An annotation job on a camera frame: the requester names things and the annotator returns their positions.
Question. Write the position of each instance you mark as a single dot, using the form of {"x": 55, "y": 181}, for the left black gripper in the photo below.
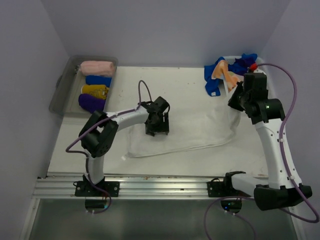
{"x": 162, "y": 127}

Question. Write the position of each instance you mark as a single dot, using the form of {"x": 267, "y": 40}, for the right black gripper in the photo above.
{"x": 233, "y": 102}

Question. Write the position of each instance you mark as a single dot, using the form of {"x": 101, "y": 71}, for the white towel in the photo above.
{"x": 188, "y": 131}

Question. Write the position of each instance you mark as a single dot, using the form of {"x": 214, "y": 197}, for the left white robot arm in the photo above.
{"x": 100, "y": 130}

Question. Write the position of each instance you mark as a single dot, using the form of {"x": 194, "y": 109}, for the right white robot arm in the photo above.
{"x": 284, "y": 187}

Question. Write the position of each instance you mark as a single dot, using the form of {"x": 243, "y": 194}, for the blue cloth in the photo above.
{"x": 212, "y": 86}

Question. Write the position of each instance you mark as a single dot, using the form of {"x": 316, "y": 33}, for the orange patterned cloth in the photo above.
{"x": 221, "y": 72}

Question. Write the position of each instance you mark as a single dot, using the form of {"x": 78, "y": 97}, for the dark purple cloth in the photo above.
{"x": 241, "y": 65}

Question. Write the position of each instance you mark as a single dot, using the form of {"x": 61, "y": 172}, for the yellow rolled towel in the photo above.
{"x": 99, "y": 91}

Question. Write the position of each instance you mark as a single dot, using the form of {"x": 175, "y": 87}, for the purple rolled towel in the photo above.
{"x": 90, "y": 103}

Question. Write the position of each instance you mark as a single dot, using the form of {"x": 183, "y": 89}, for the blue rolled towel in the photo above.
{"x": 98, "y": 80}

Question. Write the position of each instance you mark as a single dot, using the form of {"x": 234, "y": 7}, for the pink rolled towel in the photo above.
{"x": 99, "y": 68}

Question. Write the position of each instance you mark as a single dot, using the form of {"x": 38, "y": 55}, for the grey plastic bin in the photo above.
{"x": 65, "y": 100}

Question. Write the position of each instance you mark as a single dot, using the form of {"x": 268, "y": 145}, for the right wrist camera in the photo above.
{"x": 254, "y": 69}

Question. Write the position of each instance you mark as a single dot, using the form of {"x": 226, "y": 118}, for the aluminium rail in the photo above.
{"x": 131, "y": 187}

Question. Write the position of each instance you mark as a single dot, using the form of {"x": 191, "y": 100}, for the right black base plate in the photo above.
{"x": 223, "y": 188}

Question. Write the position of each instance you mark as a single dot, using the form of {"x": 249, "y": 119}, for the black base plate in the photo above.
{"x": 85, "y": 189}
{"x": 223, "y": 188}

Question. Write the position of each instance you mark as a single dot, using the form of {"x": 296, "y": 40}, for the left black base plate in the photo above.
{"x": 85, "y": 189}

